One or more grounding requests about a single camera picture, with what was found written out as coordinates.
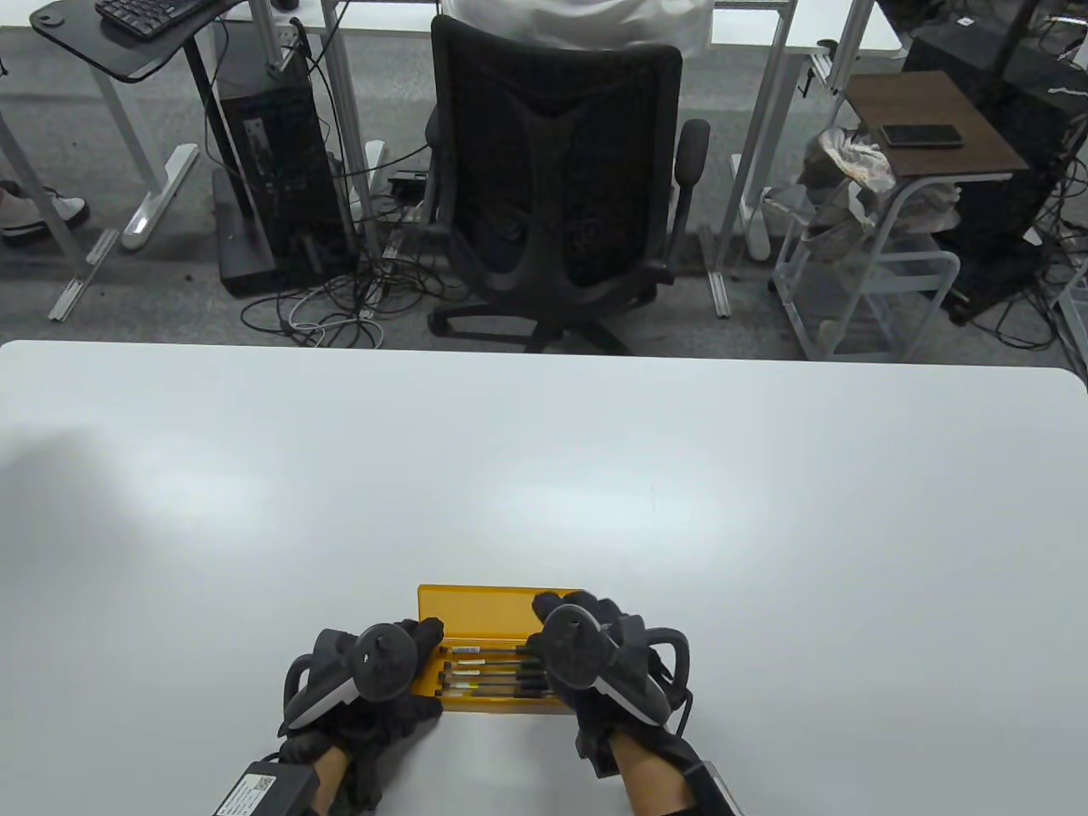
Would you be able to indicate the brown side table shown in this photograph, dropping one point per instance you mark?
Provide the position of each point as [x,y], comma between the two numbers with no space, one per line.
[935,102]

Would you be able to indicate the black standing desk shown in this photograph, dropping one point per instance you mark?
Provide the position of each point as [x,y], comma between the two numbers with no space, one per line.
[85,47]

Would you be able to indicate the black equipment box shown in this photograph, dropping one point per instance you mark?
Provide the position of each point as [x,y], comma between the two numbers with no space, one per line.
[1045,93]

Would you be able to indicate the person's right forearm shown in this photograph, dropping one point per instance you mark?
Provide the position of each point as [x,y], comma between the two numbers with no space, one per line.
[650,782]

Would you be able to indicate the black mesh office chair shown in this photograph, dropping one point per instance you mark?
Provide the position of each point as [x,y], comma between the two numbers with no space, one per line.
[552,170]

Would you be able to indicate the orange pen case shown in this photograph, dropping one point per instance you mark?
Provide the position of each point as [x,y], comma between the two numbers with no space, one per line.
[484,612]

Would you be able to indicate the white plastic bag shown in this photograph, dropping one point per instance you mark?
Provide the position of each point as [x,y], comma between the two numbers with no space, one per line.
[931,204]

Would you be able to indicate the crumpled grey plastic bag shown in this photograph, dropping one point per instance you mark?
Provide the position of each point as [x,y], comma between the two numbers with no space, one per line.
[850,157]

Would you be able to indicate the white desk leg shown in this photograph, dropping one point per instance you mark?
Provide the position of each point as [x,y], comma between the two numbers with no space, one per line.
[81,278]
[161,195]

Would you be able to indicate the black keyboard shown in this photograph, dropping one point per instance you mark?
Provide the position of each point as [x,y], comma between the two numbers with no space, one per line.
[144,15]

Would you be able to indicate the white desk with metal legs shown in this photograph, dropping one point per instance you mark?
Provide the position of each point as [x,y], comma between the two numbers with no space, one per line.
[807,30]

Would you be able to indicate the white metal cart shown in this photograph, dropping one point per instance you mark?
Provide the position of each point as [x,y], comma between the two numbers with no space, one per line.
[901,258]

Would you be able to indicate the black computer tower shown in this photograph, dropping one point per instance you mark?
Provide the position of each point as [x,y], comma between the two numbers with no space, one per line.
[280,161]

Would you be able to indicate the black smartphone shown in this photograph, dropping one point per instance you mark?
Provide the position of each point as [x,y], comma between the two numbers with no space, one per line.
[922,136]

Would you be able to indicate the grey white hand controller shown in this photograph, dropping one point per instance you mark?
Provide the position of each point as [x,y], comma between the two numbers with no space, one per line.
[387,663]
[576,650]

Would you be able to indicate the person's left forearm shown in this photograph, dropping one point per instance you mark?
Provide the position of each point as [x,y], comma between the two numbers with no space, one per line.
[330,786]

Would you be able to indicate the black power adapter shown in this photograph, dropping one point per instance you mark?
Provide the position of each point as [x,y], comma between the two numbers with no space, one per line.
[408,180]

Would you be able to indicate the person's left hand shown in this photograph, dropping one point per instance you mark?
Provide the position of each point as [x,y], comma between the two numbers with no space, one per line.
[382,722]

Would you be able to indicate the person's right hand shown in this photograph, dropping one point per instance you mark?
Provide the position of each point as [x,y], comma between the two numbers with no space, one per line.
[595,731]

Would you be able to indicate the black wrist sensor box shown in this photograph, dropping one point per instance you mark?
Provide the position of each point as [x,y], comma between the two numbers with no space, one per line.
[259,795]
[718,795]

